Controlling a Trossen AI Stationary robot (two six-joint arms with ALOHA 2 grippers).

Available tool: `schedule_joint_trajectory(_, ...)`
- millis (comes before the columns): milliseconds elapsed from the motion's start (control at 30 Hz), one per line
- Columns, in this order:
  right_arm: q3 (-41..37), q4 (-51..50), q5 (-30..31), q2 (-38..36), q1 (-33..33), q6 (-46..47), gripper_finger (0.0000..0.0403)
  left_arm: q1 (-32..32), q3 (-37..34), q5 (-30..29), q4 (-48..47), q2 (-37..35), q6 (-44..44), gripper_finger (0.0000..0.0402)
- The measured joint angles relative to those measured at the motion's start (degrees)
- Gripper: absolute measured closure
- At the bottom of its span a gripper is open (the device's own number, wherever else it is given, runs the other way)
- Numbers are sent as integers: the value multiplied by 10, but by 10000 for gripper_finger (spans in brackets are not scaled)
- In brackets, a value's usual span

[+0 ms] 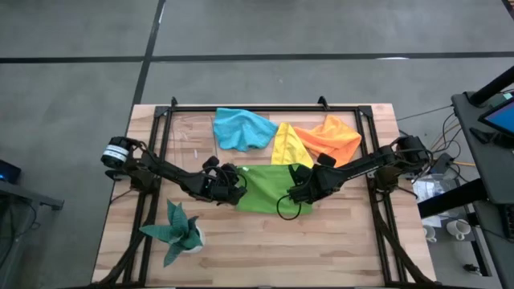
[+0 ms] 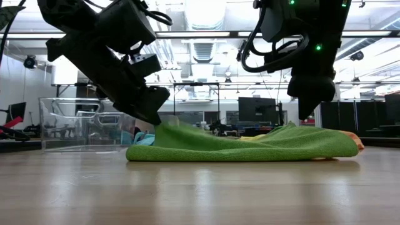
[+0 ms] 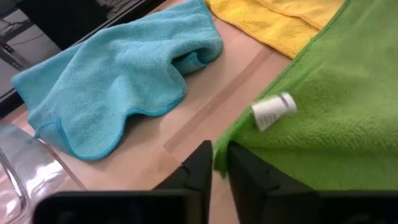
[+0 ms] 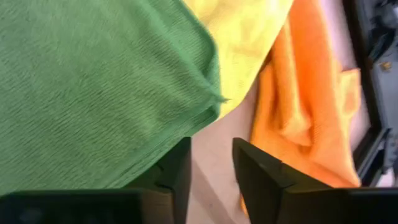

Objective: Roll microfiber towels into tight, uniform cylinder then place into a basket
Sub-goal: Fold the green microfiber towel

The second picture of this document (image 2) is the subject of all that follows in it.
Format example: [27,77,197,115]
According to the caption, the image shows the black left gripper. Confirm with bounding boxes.
[46,32,171,126]

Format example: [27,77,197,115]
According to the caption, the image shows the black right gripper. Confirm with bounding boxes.
[298,34,342,121]

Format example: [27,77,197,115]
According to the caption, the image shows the orange microfiber towel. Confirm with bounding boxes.
[311,129,366,161]

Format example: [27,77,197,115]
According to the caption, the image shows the yellow microfiber towel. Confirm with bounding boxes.
[239,134,266,141]

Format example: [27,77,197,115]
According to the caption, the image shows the green microfiber towel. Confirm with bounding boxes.
[125,121,359,163]

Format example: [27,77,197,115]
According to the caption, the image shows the clear plastic basket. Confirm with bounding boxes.
[38,96,137,153]

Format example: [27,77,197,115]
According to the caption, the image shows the blue microfiber towel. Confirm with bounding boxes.
[120,130,156,147]

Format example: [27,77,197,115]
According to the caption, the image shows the black partition panels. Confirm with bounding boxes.
[320,100,386,138]

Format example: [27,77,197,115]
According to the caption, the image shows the large black background monitor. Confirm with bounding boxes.
[237,96,279,126]

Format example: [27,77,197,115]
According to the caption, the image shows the black ceiling lamp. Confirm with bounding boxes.
[23,55,39,70]
[349,50,365,62]

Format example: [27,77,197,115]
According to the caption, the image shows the small black background monitor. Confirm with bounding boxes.
[5,101,28,125]

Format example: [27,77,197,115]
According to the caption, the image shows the red bar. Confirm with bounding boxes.
[0,116,25,134]

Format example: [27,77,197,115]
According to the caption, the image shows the green artificial plant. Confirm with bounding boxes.
[0,5,26,31]

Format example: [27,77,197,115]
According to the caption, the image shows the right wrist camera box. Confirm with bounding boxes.
[286,74,303,98]

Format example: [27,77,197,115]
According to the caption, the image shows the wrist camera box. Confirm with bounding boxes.
[286,74,303,98]
[129,52,163,78]

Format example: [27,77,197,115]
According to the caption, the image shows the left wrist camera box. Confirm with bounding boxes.
[129,52,163,78]

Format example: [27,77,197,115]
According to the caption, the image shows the black background rig frame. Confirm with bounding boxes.
[172,82,221,126]

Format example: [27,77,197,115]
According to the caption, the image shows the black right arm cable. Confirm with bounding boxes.
[240,0,311,74]

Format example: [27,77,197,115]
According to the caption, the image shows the white wall cabinet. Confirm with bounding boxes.
[51,59,79,86]

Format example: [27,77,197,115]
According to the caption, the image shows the white ceiling duct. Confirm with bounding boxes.
[184,0,226,31]

